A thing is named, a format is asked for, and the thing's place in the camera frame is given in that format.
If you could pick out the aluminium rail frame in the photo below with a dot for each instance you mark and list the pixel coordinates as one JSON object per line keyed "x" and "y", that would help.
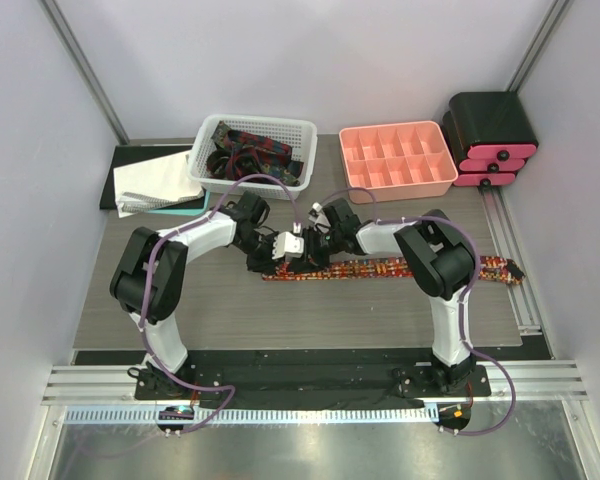
{"x": 107, "y": 395}

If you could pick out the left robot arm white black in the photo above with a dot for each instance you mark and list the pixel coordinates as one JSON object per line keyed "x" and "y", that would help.
{"x": 148, "y": 280}

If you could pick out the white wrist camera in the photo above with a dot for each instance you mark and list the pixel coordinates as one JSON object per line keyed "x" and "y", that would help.
{"x": 287, "y": 245}
{"x": 317, "y": 215}

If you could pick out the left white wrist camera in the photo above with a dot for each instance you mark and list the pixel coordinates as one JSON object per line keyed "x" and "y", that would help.
{"x": 287, "y": 245}

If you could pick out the white folded cloth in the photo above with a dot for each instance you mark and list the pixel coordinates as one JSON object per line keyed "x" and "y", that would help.
{"x": 154, "y": 184}

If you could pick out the teal tray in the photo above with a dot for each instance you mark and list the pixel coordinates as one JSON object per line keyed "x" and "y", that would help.
{"x": 194, "y": 207}

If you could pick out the dark red blue ties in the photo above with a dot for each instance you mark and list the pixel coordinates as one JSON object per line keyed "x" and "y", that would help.
{"x": 238, "y": 154}

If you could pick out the black pink drawer unit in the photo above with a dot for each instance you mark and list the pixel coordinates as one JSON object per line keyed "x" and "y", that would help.
{"x": 489, "y": 136}

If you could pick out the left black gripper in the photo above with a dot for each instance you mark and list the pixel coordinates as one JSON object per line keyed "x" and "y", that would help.
{"x": 266, "y": 265}

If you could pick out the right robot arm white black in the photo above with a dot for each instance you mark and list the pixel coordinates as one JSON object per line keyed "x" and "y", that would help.
{"x": 440, "y": 257}

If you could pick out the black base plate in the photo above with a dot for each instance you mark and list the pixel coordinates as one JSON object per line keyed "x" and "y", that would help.
{"x": 314, "y": 378}

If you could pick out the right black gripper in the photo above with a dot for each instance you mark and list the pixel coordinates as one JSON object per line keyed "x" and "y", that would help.
{"x": 312, "y": 254}

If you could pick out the pink compartment organizer tray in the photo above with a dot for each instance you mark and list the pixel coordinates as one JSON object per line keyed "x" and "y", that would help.
{"x": 400, "y": 161}

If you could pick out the white plastic mesh basket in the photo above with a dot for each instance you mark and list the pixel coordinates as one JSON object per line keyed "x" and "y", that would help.
{"x": 299, "y": 134}

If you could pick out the multicoloured patterned tie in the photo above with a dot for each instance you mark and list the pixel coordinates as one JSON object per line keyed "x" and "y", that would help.
{"x": 493, "y": 268}

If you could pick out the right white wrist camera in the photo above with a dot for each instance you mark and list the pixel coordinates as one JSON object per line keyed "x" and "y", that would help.
{"x": 317, "y": 215}

